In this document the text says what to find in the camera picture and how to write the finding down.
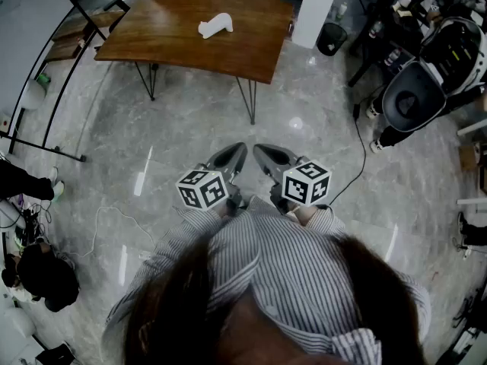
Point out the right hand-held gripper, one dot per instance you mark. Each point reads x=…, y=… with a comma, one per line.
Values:
x=306, y=183

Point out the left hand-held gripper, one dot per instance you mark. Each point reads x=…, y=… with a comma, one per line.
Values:
x=201, y=190

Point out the white plastic object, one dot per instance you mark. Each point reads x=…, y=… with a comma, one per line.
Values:
x=215, y=25

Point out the person's right forearm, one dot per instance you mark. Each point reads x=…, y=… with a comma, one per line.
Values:
x=316, y=219

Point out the person's left forearm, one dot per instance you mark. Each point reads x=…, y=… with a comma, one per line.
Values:
x=190, y=230

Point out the wooden table with metal legs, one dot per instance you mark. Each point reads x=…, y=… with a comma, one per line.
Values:
x=198, y=51

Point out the person's striped shirt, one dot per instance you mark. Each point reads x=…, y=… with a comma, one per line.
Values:
x=289, y=268

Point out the black mesh waste bin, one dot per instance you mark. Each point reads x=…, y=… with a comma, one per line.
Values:
x=331, y=38

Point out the black round seat chair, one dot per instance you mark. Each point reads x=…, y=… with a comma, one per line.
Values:
x=412, y=97

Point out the black desk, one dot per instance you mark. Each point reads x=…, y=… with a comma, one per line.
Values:
x=380, y=25

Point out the black office chair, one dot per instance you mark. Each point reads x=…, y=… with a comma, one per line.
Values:
x=114, y=8

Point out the cardboard box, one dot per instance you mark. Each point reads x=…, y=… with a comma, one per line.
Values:
x=470, y=157

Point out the wooden bench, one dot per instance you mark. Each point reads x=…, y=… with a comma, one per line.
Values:
x=76, y=32

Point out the black metal rack frame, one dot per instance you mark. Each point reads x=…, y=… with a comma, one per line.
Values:
x=53, y=101

